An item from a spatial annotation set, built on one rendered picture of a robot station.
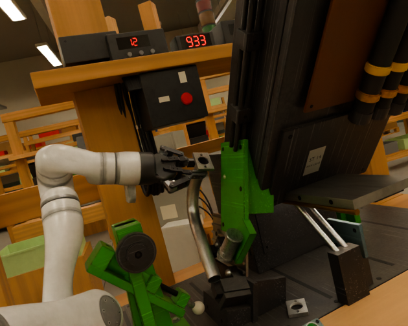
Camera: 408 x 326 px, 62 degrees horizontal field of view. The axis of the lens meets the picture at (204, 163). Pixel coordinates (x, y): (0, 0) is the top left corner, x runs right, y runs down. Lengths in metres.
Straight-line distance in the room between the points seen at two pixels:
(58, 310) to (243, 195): 0.40
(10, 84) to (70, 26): 10.35
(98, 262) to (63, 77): 0.46
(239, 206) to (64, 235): 0.35
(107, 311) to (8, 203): 0.60
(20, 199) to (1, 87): 10.40
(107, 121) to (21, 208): 0.35
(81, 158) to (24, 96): 10.53
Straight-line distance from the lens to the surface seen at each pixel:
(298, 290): 0.87
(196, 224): 0.84
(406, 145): 6.34
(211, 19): 1.22
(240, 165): 0.73
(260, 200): 0.76
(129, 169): 0.74
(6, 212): 1.11
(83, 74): 0.92
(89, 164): 0.73
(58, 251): 0.66
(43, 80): 0.91
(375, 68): 0.70
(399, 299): 0.81
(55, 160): 0.72
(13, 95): 11.33
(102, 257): 0.69
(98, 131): 1.01
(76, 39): 0.99
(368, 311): 0.78
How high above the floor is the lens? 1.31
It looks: 5 degrees down
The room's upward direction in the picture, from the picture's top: 14 degrees counter-clockwise
